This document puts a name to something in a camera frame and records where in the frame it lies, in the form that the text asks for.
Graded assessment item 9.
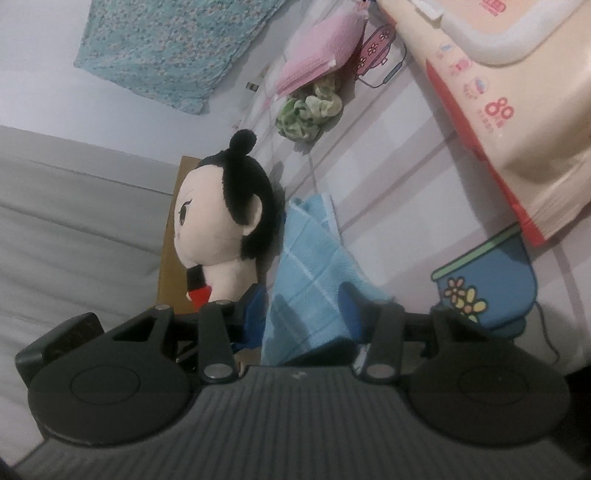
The light blue towel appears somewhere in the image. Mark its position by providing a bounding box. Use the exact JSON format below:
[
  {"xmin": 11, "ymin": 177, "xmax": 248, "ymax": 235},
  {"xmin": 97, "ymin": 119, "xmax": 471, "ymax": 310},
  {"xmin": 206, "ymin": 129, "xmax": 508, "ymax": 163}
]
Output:
[{"xmin": 262, "ymin": 194, "xmax": 390, "ymax": 366}]

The green fabric scrunchie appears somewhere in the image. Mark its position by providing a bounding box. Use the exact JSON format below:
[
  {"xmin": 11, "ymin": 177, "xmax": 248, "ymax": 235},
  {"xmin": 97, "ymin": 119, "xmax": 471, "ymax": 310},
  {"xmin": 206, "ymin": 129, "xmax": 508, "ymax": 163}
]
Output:
[{"xmin": 276, "ymin": 73, "xmax": 344, "ymax": 143}]

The pink cloth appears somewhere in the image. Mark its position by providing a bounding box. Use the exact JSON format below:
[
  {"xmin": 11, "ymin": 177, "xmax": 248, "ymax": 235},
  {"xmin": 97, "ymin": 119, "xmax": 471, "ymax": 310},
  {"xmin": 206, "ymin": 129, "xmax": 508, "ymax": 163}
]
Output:
[{"xmin": 276, "ymin": 10, "xmax": 367, "ymax": 98}]

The brown cardboard box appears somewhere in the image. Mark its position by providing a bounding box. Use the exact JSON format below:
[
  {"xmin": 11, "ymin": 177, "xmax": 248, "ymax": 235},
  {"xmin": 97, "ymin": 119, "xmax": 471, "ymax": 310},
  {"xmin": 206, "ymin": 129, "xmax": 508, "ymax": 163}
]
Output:
[{"xmin": 156, "ymin": 156, "xmax": 199, "ymax": 314}]

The plush doll red dress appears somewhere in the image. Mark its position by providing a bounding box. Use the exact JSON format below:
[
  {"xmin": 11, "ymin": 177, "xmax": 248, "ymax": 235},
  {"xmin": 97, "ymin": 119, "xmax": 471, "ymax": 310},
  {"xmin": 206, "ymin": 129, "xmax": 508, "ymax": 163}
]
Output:
[{"xmin": 172, "ymin": 128, "xmax": 281, "ymax": 311}]

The checkered bed sheet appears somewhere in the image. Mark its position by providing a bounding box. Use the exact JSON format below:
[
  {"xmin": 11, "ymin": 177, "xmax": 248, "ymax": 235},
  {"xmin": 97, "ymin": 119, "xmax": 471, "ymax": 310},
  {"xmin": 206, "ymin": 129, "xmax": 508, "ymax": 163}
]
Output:
[{"xmin": 242, "ymin": 1, "xmax": 590, "ymax": 373}]

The grey curtain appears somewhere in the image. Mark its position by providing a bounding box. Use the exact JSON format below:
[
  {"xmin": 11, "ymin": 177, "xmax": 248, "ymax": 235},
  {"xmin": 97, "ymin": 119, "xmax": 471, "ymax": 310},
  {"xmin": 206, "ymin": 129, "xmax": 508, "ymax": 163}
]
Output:
[{"xmin": 1, "ymin": 127, "xmax": 177, "ymax": 464}]

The red white wet wipes pack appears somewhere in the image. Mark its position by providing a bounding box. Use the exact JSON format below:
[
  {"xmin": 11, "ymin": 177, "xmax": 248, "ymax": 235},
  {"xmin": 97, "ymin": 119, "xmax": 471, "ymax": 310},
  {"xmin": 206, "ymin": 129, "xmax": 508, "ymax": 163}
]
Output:
[{"xmin": 380, "ymin": 1, "xmax": 590, "ymax": 246}]

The teal floral wall cloth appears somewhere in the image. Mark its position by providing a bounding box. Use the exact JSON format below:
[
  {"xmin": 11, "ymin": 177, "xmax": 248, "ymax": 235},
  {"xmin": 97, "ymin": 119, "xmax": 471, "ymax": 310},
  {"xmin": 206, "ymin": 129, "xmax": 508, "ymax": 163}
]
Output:
[{"xmin": 74, "ymin": 0, "xmax": 283, "ymax": 115}]

